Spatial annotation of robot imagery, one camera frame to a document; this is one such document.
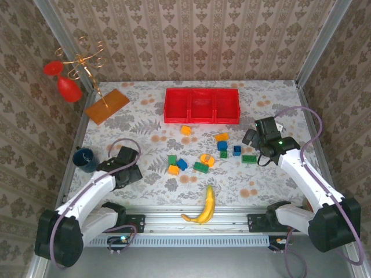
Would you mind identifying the gold wire stand amber base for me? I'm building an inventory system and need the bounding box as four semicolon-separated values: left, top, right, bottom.
54;36;130;126

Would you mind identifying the red three-compartment bin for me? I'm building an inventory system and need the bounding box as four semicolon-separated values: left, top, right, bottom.
163;87;241;125

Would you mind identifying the yellow banana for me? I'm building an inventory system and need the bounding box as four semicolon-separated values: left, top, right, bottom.
180;185;217;225

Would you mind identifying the white slotted cable duct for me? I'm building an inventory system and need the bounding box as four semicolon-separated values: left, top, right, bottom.
83;233;270;247

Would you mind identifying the aluminium table side rail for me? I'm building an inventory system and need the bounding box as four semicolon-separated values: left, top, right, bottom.
294;80;343;209
54;82;101;212

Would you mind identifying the floral patterned table cover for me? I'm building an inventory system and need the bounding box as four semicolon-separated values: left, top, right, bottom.
66;80;333;208

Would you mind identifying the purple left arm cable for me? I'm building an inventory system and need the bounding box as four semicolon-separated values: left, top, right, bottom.
49;138;142;269

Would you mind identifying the black connector board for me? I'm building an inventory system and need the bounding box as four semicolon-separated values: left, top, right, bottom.
107;236;131;253
268;236;290;252

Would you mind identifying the round orange lego piece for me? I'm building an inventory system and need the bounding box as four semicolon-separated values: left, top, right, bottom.
200;153;216;167

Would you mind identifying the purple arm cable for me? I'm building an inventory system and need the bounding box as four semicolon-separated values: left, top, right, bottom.
49;138;142;269
274;106;365;278

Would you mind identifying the red plastic goblet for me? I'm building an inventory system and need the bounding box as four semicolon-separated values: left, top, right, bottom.
43;60;83;104

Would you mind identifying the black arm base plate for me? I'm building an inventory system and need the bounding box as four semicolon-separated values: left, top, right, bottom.
247;213;279;233
124;213;146;234

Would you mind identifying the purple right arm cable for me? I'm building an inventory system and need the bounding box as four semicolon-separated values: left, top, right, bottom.
274;106;365;278

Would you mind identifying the dark blue mug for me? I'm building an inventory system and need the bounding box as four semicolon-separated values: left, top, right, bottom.
71;147;100;174

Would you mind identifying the aluminium frame post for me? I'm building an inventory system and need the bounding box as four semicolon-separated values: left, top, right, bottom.
294;0;353;87
32;0;98;92

